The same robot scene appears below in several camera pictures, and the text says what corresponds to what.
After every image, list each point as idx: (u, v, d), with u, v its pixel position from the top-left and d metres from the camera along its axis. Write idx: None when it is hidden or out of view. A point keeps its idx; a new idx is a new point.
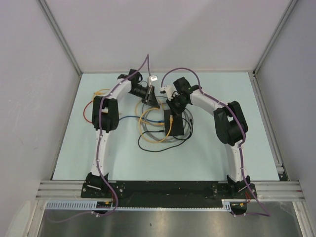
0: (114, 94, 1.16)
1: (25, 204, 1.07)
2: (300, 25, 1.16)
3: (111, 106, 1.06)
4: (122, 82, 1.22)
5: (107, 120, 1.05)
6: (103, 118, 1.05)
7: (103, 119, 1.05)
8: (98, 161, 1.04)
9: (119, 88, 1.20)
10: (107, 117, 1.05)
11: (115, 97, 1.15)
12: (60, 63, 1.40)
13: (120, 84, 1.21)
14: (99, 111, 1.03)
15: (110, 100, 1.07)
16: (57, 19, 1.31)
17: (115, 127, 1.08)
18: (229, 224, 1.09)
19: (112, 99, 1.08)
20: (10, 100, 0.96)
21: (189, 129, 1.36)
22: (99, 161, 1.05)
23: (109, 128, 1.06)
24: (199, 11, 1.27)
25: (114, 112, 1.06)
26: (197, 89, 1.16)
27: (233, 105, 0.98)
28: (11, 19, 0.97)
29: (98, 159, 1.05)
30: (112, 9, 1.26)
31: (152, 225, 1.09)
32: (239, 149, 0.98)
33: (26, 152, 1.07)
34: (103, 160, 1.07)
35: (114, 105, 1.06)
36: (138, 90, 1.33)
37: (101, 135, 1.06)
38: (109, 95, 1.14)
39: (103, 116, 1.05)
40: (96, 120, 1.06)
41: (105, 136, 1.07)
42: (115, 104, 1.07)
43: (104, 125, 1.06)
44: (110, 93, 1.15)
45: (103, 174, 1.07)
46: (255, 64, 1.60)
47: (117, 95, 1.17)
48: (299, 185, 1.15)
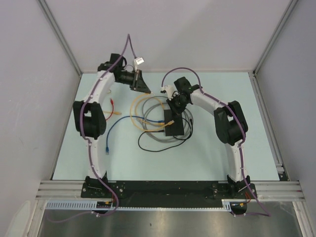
0: (96, 94, 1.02)
1: (25, 204, 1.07)
2: (300, 25, 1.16)
3: (94, 112, 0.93)
4: (102, 78, 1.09)
5: (92, 127, 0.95)
6: (87, 125, 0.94)
7: (87, 126, 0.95)
8: (93, 166, 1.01)
9: (100, 85, 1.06)
10: (92, 123, 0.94)
11: (97, 98, 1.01)
12: (60, 63, 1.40)
13: (100, 80, 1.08)
14: (81, 121, 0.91)
15: (92, 105, 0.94)
16: (57, 19, 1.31)
17: (102, 132, 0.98)
18: (229, 224, 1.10)
19: (94, 103, 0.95)
20: (10, 100, 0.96)
21: (189, 128, 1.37)
22: (95, 166, 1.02)
23: (96, 135, 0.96)
24: (199, 11, 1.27)
25: (98, 118, 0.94)
26: (198, 89, 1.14)
27: (234, 105, 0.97)
28: (12, 19, 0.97)
29: (92, 165, 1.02)
30: (112, 9, 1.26)
31: (152, 225, 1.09)
32: (239, 148, 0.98)
33: (26, 152, 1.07)
34: (98, 164, 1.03)
35: (97, 111, 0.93)
36: (123, 76, 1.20)
37: (90, 142, 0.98)
38: (90, 98, 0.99)
39: (87, 123, 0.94)
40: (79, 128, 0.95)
41: (95, 142, 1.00)
42: (98, 108, 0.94)
43: (90, 132, 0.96)
44: (90, 95, 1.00)
45: (100, 176, 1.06)
46: (255, 64, 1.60)
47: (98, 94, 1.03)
48: (299, 185, 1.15)
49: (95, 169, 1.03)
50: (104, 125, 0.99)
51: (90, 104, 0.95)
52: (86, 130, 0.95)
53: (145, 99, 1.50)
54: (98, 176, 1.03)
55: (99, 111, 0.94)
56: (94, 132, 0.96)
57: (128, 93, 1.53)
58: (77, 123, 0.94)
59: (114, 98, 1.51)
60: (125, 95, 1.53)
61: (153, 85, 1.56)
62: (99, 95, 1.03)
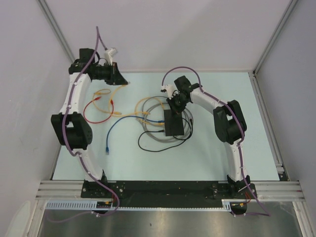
0: (74, 101, 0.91)
1: (25, 204, 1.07)
2: (300, 25, 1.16)
3: (76, 123, 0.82)
4: (77, 82, 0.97)
5: (77, 138, 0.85)
6: (72, 138, 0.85)
7: (72, 138, 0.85)
8: (89, 173, 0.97)
9: (76, 90, 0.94)
10: (77, 134, 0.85)
11: (77, 107, 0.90)
12: (60, 63, 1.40)
13: (76, 85, 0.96)
14: (64, 136, 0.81)
15: (72, 116, 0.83)
16: (57, 19, 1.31)
17: (90, 140, 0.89)
18: (229, 224, 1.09)
19: (74, 113, 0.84)
20: (11, 100, 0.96)
21: (189, 129, 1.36)
22: (91, 171, 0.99)
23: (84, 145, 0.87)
24: (199, 11, 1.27)
25: (81, 130, 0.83)
26: (198, 87, 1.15)
27: (233, 104, 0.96)
28: (12, 19, 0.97)
29: (88, 172, 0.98)
30: (112, 9, 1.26)
31: (152, 225, 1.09)
32: (238, 147, 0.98)
33: (26, 152, 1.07)
34: (93, 168, 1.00)
35: (79, 121, 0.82)
36: (99, 72, 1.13)
37: (80, 154, 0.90)
38: (68, 108, 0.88)
39: (72, 135, 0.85)
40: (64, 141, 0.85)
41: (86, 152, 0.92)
42: (80, 118, 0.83)
43: (77, 144, 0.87)
44: (68, 104, 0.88)
45: (98, 177, 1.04)
46: (255, 64, 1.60)
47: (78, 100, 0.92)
48: (299, 185, 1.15)
49: (92, 173, 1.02)
50: (90, 133, 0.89)
51: (70, 115, 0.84)
52: (72, 142, 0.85)
53: (145, 99, 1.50)
54: (95, 179, 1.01)
55: (81, 121, 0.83)
56: (81, 143, 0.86)
57: (128, 93, 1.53)
58: (61, 137, 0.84)
59: (115, 98, 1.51)
60: (125, 95, 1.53)
61: (153, 85, 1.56)
62: (78, 102, 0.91)
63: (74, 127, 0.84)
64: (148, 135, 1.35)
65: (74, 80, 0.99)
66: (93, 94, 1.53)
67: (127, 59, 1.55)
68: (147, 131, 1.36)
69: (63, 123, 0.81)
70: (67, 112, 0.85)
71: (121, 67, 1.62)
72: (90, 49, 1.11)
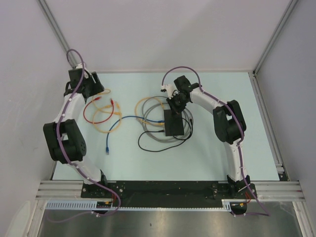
0: (68, 113, 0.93)
1: (25, 204, 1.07)
2: (300, 25, 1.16)
3: (70, 131, 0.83)
4: (72, 98, 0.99)
5: (72, 147, 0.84)
6: (66, 148, 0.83)
7: (66, 148, 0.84)
8: (88, 178, 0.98)
9: (71, 105, 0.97)
10: (71, 143, 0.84)
11: (70, 118, 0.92)
12: (59, 63, 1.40)
13: (70, 100, 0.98)
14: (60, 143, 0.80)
15: (66, 124, 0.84)
16: (57, 19, 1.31)
17: (84, 151, 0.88)
18: (229, 224, 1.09)
19: (67, 121, 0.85)
20: (11, 100, 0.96)
21: (189, 129, 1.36)
22: (89, 176, 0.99)
23: (77, 156, 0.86)
24: (199, 11, 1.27)
25: (75, 137, 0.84)
26: (197, 87, 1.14)
27: (233, 104, 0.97)
28: (12, 20, 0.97)
29: (87, 177, 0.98)
30: (112, 9, 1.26)
31: (152, 225, 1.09)
32: (238, 147, 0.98)
33: (26, 152, 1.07)
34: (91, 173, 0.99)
35: (74, 128, 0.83)
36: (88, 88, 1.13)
37: (77, 165, 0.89)
38: (62, 117, 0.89)
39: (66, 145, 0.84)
40: (57, 153, 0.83)
41: (81, 163, 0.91)
42: (74, 126, 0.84)
43: (70, 155, 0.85)
44: (62, 113, 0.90)
45: (98, 180, 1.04)
46: (255, 64, 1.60)
47: (71, 112, 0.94)
48: (299, 185, 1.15)
49: (92, 177, 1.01)
50: (83, 144, 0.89)
51: (64, 123, 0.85)
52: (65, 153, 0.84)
53: (145, 99, 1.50)
54: (95, 182, 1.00)
55: (75, 129, 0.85)
56: (75, 153, 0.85)
57: (128, 94, 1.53)
58: (54, 148, 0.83)
59: (114, 98, 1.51)
60: (125, 95, 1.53)
61: (153, 85, 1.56)
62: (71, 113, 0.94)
63: (68, 136, 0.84)
64: (148, 136, 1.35)
65: (68, 97, 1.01)
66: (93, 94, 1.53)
67: (127, 58, 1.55)
68: (147, 131, 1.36)
69: (58, 131, 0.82)
70: (61, 120, 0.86)
71: (122, 67, 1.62)
72: (79, 68, 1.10)
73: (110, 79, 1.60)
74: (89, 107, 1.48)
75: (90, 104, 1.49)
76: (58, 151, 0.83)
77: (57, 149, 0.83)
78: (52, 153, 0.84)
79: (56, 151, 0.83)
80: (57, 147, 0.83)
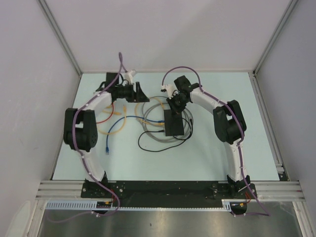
0: (91, 104, 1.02)
1: (25, 204, 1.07)
2: (300, 25, 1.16)
3: (88, 120, 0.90)
4: (100, 95, 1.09)
5: (83, 136, 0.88)
6: (78, 135, 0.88)
7: (78, 136, 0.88)
8: (90, 174, 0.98)
9: (97, 100, 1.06)
10: (83, 132, 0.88)
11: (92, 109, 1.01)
12: (60, 63, 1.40)
13: (98, 96, 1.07)
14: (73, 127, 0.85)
15: (86, 112, 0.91)
16: (57, 19, 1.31)
17: (93, 143, 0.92)
18: (229, 224, 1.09)
19: (87, 110, 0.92)
20: (10, 100, 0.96)
21: (189, 129, 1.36)
22: (92, 172, 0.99)
23: (86, 145, 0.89)
24: (199, 11, 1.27)
25: (89, 126, 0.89)
26: (198, 87, 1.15)
27: (233, 104, 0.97)
28: (12, 19, 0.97)
29: (89, 172, 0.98)
30: (112, 9, 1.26)
31: (152, 225, 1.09)
32: (238, 147, 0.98)
33: (26, 151, 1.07)
34: (95, 169, 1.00)
35: (91, 117, 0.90)
36: (121, 91, 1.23)
37: (82, 155, 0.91)
38: (85, 106, 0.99)
39: (79, 133, 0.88)
40: (69, 138, 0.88)
41: (88, 154, 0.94)
42: (92, 116, 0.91)
43: (80, 143, 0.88)
44: (86, 103, 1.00)
45: (98, 179, 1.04)
46: (255, 64, 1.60)
47: (94, 105, 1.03)
48: (299, 185, 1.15)
49: (93, 174, 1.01)
50: (95, 138, 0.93)
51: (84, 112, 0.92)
52: (76, 140, 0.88)
53: None
54: (96, 180, 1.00)
55: (92, 119, 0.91)
56: (85, 142, 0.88)
57: None
58: (67, 132, 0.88)
59: None
60: None
61: (153, 85, 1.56)
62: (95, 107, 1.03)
63: (84, 124, 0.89)
64: (148, 135, 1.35)
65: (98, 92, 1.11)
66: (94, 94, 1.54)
67: (127, 59, 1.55)
68: (147, 131, 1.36)
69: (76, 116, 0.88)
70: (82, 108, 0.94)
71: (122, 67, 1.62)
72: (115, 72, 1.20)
73: None
74: None
75: None
76: (70, 137, 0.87)
77: (70, 134, 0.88)
78: (64, 137, 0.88)
79: (68, 136, 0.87)
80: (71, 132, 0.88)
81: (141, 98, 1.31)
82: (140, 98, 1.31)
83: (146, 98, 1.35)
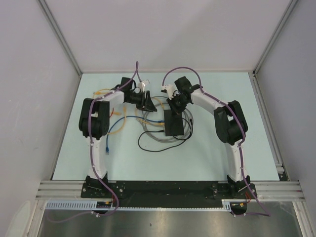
0: (106, 98, 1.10)
1: (25, 204, 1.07)
2: (300, 25, 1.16)
3: (102, 110, 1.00)
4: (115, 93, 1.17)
5: (97, 125, 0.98)
6: (93, 123, 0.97)
7: (93, 124, 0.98)
8: (93, 167, 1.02)
9: (111, 96, 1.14)
10: (97, 121, 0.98)
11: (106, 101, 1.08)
12: (60, 63, 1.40)
13: (112, 93, 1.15)
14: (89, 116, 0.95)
15: (101, 103, 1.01)
16: (57, 19, 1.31)
17: (104, 132, 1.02)
18: (229, 224, 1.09)
19: (103, 102, 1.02)
20: (10, 100, 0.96)
21: (189, 129, 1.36)
22: (96, 166, 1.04)
23: (98, 134, 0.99)
24: (199, 11, 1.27)
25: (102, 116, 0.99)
26: (198, 88, 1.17)
27: (234, 105, 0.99)
28: (12, 20, 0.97)
29: (93, 165, 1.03)
30: (112, 9, 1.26)
31: (152, 225, 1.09)
32: (239, 148, 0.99)
33: (26, 151, 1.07)
34: (99, 165, 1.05)
35: (105, 109, 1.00)
36: (133, 97, 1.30)
37: (92, 142, 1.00)
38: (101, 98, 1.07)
39: (93, 121, 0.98)
40: (84, 125, 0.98)
41: (97, 143, 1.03)
42: (106, 108, 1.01)
43: (93, 131, 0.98)
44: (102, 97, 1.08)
45: (100, 177, 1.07)
46: (255, 64, 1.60)
47: (109, 99, 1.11)
48: (299, 185, 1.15)
49: (97, 170, 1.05)
50: (106, 127, 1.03)
51: (99, 103, 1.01)
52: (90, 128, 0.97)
53: None
54: (98, 177, 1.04)
55: (105, 110, 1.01)
56: (98, 131, 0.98)
57: None
58: (83, 119, 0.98)
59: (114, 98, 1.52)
60: None
61: (153, 85, 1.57)
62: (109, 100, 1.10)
63: (98, 114, 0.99)
64: (148, 135, 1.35)
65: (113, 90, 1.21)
66: (93, 94, 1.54)
67: (127, 59, 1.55)
68: (147, 131, 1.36)
69: (92, 106, 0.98)
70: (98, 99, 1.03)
71: (122, 67, 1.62)
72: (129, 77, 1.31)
73: (111, 79, 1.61)
74: None
75: None
76: (85, 124, 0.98)
77: (85, 121, 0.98)
78: (79, 123, 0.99)
79: (84, 123, 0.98)
80: (86, 119, 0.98)
81: (150, 106, 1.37)
82: (148, 105, 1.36)
83: (155, 109, 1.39)
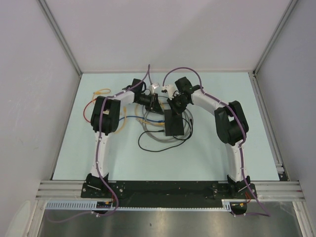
0: (118, 97, 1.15)
1: (25, 204, 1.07)
2: (300, 25, 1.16)
3: (114, 108, 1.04)
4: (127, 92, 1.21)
5: (107, 121, 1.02)
6: (103, 119, 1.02)
7: (103, 120, 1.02)
8: (97, 163, 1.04)
9: (122, 95, 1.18)
10: (108, 117, 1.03)
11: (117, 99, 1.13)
12: (60, 63, 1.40)
13: (124, 92, 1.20)
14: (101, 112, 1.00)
15: (112, 101, 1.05)
16: (57, 19, 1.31)
17: (113, 129, 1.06)
18: (229, 224, 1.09)
19: (115, 100, 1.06)
20: (10, 100, 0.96)
21: (189, 129, 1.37)
22: (99, 162, 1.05)
23: (108, 130, 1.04)
24: (199, 11, 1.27)
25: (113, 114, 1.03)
26: (198, 89, 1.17)
27: (234, 105, 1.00)
28: (11, 20, 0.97)
29: (97, 161, 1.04)
30: (112, 9, 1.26)
31: (152, 225, 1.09)
32: (239, 149, 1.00)
33: (26, 151, 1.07)
34: (103, 161, 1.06)
35: (117, 107, 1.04)
36: (142, 98, 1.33)
37: (100, 137, 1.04)
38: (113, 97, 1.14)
39: (104, 117, 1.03)
40: (95, 120, 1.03)
41: (105, 138, 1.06)
42: (117, 105, 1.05)
43: (103, 127, 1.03)
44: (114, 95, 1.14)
45: (102, 175, 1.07)
46: (255, 64, 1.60)
47: (120, 98, 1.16)
48: (299, 185, 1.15)
49: (99, 167, 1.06)
50: (116, 124, 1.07)
51: (111, 101, 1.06)
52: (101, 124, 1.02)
53: None
54: (100, 175, 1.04)
55: (117, 109, 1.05)
56: (108, 127, 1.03)
57: None
58: (96, 115, 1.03)
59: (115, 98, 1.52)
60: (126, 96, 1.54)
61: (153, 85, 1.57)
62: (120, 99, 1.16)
63: (109, 111, 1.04)
64: (148, 135, 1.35)
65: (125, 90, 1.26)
66: (93, 94, 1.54)
67: (127, 59, 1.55)
68: (147, 131, 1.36)
69: (104, 104, 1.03)
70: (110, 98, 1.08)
71: (122, 67, 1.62)
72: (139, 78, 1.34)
73: (111, 79, 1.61)
74: (89, 107, 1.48)
75: (90, 103, 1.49)
76: (96, 120, 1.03)
77: (97, 117, 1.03)
78: (92, 118, 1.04)
79: (96, 118, 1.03)
80: (98, 115, 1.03)
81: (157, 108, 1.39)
82: (156, 107, 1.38)
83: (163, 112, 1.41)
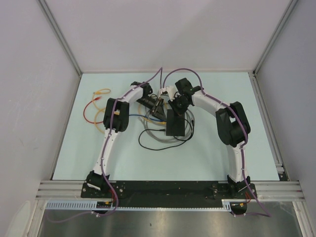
0: (127, 98, 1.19)
1: (25, 204, 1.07)
2: (301, 25, 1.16)
3: (124, 108, 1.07)
4: (135, 89, 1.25)
5: (118, 122, 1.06)
6: (114, 119, 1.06)
7: (114, 121, 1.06)
8: (102, 158, 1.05)
9: (131, 94, 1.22)
10: (118, 118, 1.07)
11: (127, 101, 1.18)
12: (60, 63, 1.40)
13: (132, 90, 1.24)
14: (112, 113, 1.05)
15: (123, 103, 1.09)
16: (57, 19, 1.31)
17: (124, 127, 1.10)
18: (229, 224, 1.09)
19: (124, 102, 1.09)
20: (10, 100, 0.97)
21: (190, 129, 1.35)
22: (104, 159, 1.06)
23: (119, 128, 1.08)
24: (199, 11, 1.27)
25: (123, 114, 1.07)
26: (199, 90, 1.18)
27: (236, 105, 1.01)
28: (11, 19, 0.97)
29: (102, 157, 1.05)
30: (112, 9, 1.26)
31: (152, 225, 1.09)
32: (241, 150, 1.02)
33: (26, 152, 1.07)
34: (107, 159, 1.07)
35: (127, 107, 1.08)
36: (146, 100, 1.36)
37: (110, 134, 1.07)
38: (122, 98, 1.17)
39: (115, 117, 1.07)
40: (107, 120, 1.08)
41: (114, 135, 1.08)
42: (127, 106, 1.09)
43: (115, 126, 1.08)
44: (123, 96, 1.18)
45: (105, 173, 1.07)
46: (255, 64, 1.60)
47: (129, 99, 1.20)
48: (299, 185, 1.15)
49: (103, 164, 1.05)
50: (126, 123, 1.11)
51: (120, 102, 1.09)
52: (112, 124, 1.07)
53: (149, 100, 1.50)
54: (103, 174, 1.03)
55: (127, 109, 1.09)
56: (119, 126, 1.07)
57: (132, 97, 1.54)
58: (107, 116, 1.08)
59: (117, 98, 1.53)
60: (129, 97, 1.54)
61: (158, 83, 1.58)
62: (130, 99, 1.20)
63: (120, 111, 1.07)
64: (149, 135, 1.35)
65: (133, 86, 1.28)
66: (93, 94, 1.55)
67: (127, 58, 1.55)
68: (148, 130, 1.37)
69: (114, 105, 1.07)
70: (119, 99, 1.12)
71: (122, 67, 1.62)
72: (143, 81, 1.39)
73: (111, 79, 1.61)
74: (90, 107, 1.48)
75: (90, 103, 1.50)
76: (108, 120, 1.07)
77: (108, 118, 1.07)
78: (104, 119, 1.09)
79: (107, 119, 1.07)
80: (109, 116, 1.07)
81: (159, 112, 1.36)
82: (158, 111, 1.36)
83: (165, 116, 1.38)
